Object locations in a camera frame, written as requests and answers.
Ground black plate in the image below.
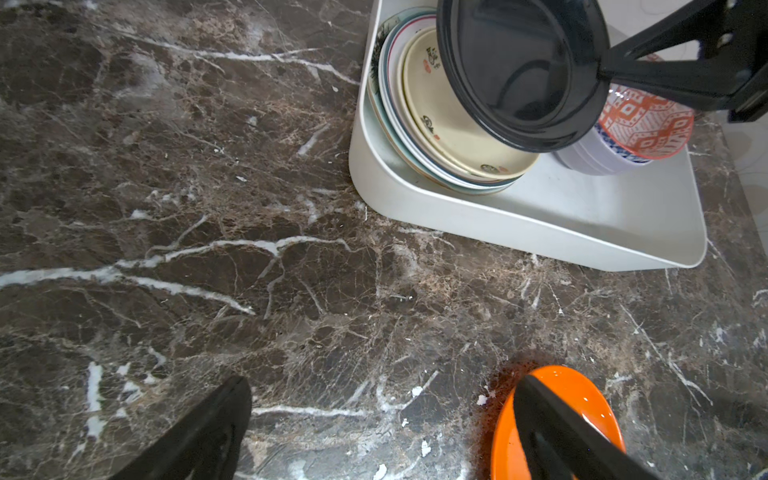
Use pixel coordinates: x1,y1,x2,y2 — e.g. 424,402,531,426
437,0,610,153

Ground white plastic bin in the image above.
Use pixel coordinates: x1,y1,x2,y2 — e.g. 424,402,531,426
347,0,709,273

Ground white plate green red rim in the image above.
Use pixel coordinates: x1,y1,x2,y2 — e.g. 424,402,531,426
366,6,519,195

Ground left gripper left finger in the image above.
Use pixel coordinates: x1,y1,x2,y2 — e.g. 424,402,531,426
113,376,252,479

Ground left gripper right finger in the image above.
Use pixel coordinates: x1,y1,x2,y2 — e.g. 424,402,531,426
513,375,656,480

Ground red patterned bowl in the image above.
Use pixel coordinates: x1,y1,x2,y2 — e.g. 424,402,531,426
595,83,695,164

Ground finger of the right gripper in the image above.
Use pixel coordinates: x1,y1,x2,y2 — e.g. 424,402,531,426
599,0,767,123

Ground orange plate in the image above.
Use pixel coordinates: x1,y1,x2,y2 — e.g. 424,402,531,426
490,365,627,479

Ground yellow plate red marks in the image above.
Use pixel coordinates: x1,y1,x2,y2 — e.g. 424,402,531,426
393,27,538,184

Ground purple bowl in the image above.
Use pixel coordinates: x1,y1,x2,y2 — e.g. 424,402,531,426
553,124,651,176

